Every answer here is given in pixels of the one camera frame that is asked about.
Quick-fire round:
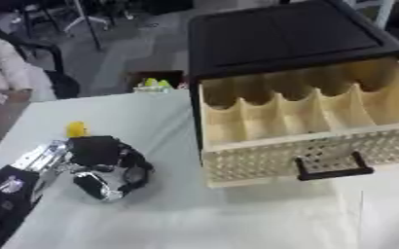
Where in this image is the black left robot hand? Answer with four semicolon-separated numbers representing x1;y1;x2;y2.
64;135;156;203

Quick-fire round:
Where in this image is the pale compartment drawer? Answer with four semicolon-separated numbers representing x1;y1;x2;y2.
196;59;399;189

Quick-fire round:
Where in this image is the yellow toy block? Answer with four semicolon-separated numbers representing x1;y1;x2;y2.
64;121;91;138

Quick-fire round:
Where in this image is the black chair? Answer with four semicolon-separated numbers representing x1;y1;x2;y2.
0;13;83;100

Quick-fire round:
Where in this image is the person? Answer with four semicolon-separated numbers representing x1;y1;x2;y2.
0;26;58;104

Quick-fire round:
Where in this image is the white tripod stand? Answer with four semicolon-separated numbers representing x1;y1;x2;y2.
59;0;115;35

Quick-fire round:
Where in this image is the black cabinet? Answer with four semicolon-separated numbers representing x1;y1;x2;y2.
186;0;399;156

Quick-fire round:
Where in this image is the black drawer handle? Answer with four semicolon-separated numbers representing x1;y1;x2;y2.
293;151;377;182

